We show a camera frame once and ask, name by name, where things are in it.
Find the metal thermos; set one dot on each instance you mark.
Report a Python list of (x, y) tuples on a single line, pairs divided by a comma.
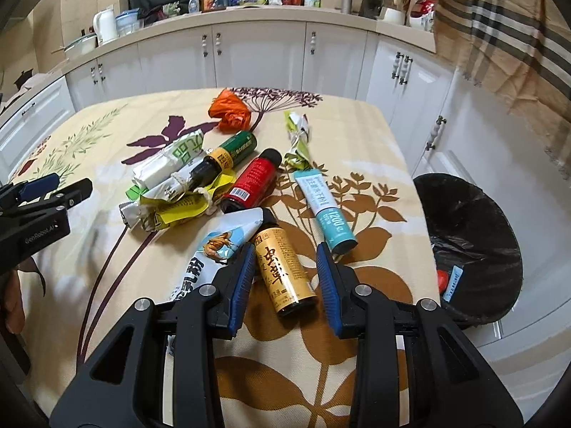
[(347, 1)]

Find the white and green paper wrapper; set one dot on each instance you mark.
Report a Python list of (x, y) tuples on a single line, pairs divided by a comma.
[(165, 162)]

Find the red kitchen appliance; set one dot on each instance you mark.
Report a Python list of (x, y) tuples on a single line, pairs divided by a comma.
[(421, 11)]

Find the glass jar with orange lid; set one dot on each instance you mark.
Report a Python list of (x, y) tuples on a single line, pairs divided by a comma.
[(395, 6)]

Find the black wok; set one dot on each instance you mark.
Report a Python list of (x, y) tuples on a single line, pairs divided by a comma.
[(23, 79)]

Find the clear container with blue lid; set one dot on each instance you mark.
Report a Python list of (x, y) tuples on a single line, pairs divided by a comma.
[(128, 23)]

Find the yellow snack wrapper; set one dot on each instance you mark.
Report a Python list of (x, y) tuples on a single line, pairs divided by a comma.
[(187, 205)]

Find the orange plastic bag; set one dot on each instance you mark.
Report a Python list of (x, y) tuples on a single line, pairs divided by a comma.
[(229, 111)]

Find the white and blue powder bag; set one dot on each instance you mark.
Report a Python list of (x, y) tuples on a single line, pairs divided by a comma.
[(218, 240)]

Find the white kettle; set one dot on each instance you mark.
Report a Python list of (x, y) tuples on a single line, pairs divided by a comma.
[(105, 26)]

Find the white and teal tube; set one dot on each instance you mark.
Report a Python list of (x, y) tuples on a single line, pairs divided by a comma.
[(325, 212)]

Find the twisted green and white wrapper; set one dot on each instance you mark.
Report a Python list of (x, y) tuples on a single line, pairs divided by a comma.
[(299, 140)]

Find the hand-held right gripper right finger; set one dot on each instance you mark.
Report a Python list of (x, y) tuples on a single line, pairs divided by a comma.
[(329, 290)]

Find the white crumpled foil wrapper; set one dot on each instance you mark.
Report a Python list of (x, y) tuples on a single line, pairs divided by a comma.
[(136, 216)]

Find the white pot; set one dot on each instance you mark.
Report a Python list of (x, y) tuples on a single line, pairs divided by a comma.
[(81, 45)]

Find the dark bottle with yellow label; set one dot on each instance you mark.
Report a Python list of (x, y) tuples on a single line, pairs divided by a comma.
[(232, 154)]

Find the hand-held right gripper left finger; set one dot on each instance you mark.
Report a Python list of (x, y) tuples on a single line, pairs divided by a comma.
[(238, 290)]

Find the gold bottle with black cap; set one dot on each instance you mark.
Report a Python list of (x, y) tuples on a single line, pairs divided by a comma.
[(281, 267)]

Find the white item with blue label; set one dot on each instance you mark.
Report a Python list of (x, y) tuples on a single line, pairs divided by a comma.
[(455, 281)]

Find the beige kitchen countertop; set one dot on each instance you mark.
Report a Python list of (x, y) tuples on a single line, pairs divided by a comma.
[(267, 14)]

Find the person's left hand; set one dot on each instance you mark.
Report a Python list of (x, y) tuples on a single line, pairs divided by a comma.
[(11, 305)]

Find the floral tablecloth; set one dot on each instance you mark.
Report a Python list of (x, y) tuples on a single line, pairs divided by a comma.
[(111, 142)]

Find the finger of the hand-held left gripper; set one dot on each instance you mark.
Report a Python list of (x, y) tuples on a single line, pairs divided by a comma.
[(38, 186), (67, 196)]

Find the red plastic item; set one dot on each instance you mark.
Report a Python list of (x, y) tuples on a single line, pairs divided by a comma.
[(441, 280)]

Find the black waste bin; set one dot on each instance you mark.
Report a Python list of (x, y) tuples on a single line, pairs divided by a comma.
[(468, 232)]

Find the plaid cloth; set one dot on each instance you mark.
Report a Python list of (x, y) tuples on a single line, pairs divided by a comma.
[(504, 31)]

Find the green and yellow packets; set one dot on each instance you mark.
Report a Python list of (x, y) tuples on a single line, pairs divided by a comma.
[(254, 1)]

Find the red bottle with black cap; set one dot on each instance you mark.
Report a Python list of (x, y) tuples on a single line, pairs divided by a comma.
[(252, 178)]

